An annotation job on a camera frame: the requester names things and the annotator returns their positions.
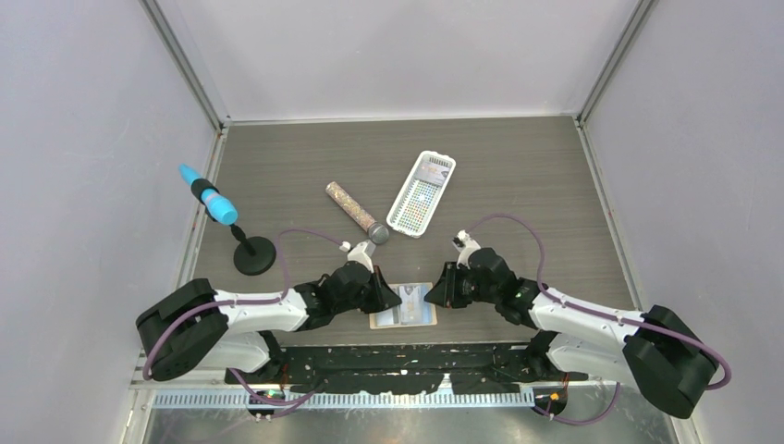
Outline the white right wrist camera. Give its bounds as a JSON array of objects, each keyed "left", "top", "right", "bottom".
[{"left": 451, "top": 230, "right": 481, "bottom": 268}]

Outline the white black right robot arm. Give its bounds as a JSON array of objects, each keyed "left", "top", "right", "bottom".
[{"left": 424, "top": 248, "right": 719, "bottom": 419}]

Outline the blue microphone on stand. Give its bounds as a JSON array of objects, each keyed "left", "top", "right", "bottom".
[{"left": 178, "top": 164, "right": 239, "bottom": 226}]

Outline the silver VIP credit card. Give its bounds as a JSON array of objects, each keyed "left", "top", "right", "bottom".
[{"left": 424, "top": 155, "right": 453, "bottom": 174}]

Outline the white plastic mesh basket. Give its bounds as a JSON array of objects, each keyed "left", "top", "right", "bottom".
[{"left": 386, "top": 151, "right": 457, "bottom": 239}]

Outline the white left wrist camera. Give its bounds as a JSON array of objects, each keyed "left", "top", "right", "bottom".
[{"left": 339, "top": 240, "right": 376, "bottom": 274}]

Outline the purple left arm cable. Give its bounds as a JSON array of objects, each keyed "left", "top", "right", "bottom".
[{"left": 141, "top": 228, "right": 350, "bottom": 421}]

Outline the black round microphone stand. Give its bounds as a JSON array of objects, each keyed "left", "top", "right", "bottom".
[{"left": 230, "top": 224, "right": 277, "bottom": 277}]

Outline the card in white basket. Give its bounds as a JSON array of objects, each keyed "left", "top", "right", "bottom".
[{"left": 416, "top": 170, "right": 449, "bottom": 187}]

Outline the silver card in holder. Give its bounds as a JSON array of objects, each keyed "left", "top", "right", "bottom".
[{"left": 398, "top": 283, "right": 433, "bottom": 327}]

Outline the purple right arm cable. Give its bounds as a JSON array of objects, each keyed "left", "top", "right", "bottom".
[{"left": 465, "top": 213, "right": 733, "bottom": 427}]

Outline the glitter handle microphone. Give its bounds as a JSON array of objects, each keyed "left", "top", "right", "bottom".
[{"left": 325, "top": 181, "right": 390, "bottom": 245}]

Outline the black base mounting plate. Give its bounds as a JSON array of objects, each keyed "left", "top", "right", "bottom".
[{"left": 269, "top": 342, "right": 553, "bottom": 397}]

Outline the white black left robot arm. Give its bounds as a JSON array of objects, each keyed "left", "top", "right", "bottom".
[{"left": 136, "top": 261, "right": 402, "bottom": 383}]

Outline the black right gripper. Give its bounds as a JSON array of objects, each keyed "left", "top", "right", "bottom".
[{"left": 423, "top": 262, "right": 499, "bottom": 309}]

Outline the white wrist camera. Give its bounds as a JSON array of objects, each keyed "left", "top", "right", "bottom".
[
  {"left": 339, "top": 240, "right": 376, "bottom": 274},
  {"left": 451, "top": 230, "right": 481, "bottom": 268}
]

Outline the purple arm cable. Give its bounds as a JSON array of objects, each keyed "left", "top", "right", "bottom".
[
  {"left": 465, "top": 213, "right": 733, "bottom": 427},
  {"left": 141, "top": 228, "right": 350, "bottom": 421}
]

